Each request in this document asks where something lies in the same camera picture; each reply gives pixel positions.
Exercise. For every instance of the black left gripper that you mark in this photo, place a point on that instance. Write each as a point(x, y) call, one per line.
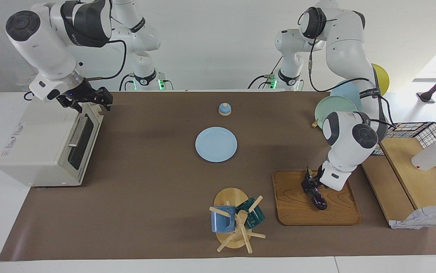
point(311, 180)

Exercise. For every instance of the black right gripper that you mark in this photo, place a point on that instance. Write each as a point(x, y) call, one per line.
point(81, 93)

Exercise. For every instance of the dark purple eggplant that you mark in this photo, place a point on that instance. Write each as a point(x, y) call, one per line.
point(319, 201)

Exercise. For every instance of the small light blue plate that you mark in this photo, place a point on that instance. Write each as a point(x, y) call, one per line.
point(216, 144)

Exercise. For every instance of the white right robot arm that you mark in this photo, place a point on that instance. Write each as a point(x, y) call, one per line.
point(47, 45)

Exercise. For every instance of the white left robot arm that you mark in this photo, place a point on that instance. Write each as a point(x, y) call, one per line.
point(347, 57)

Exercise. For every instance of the beige toaster oven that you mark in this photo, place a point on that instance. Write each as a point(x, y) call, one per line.
point(32, 148)

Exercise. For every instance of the wooden serving tray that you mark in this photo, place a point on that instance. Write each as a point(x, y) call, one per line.
point(297, 212)

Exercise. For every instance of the dark green mug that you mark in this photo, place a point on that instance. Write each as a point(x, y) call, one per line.
point(254, 216)

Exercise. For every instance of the wooden plate rack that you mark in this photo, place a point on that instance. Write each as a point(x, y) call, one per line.
point(314, 123)

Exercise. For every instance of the wooden mug tree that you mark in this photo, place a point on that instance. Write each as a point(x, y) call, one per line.
point(230, 197)

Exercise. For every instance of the pale green plate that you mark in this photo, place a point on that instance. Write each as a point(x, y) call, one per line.
point(330, 106)

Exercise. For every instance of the blue mug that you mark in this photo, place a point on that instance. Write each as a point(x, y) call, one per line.
point(221, 222)

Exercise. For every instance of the large light blue plate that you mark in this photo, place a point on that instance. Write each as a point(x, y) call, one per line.
point(348, 93)

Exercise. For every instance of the brown table mat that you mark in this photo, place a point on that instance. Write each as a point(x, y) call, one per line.
point(157, 197)

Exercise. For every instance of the blue dome with wooden knob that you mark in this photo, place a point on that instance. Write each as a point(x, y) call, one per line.
point(225, 110)

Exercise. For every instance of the white cup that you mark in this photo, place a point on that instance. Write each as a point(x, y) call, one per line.
point(430, 157)

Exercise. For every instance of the yellow plate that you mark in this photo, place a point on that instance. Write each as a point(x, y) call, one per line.
point(381, 77)

